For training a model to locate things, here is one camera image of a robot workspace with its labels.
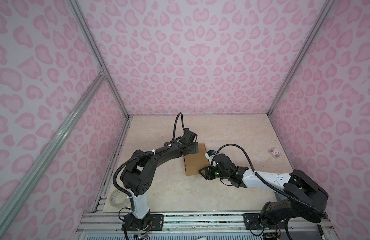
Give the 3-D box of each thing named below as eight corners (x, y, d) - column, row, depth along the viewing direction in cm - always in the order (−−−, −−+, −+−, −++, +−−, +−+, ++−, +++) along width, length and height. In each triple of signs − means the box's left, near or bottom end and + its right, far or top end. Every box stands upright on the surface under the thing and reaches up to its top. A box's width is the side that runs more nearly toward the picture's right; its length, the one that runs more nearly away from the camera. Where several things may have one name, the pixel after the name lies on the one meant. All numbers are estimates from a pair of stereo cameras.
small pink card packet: (275, 159, 98) (277, 157, 95) (267, 150, 102) (269, 148, 99) (280, 157, 99) (282, 154, 96) (272, 148, 103) (274, 146, 101)
